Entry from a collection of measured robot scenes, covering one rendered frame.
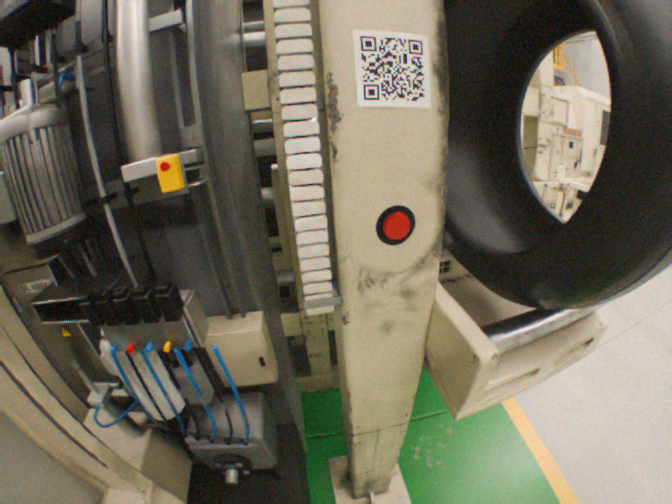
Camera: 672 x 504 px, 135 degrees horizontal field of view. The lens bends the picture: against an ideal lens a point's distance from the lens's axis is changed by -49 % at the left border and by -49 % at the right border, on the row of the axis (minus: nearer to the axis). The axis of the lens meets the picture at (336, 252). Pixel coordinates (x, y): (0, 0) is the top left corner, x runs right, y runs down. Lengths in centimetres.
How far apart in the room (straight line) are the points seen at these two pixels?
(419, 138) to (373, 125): 5
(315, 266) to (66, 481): 33
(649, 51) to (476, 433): 133
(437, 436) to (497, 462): 29
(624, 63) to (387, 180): 25
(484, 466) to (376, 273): 112
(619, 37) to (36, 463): 57
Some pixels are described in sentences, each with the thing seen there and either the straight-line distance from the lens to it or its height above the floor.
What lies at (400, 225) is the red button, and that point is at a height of 106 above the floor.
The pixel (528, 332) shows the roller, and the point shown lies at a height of 91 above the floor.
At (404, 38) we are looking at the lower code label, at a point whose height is 125.
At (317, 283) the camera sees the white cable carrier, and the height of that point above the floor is 100.
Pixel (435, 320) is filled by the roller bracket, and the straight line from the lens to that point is 38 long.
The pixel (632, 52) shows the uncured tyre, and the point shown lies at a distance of 30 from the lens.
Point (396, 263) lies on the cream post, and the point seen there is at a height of 101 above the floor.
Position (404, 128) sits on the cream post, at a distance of 28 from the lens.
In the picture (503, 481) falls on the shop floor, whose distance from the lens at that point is 132.
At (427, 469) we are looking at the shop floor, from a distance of 125.
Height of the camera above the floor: 116
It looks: 26 degrees down
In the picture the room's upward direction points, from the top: 4 degrees counter-clockwise
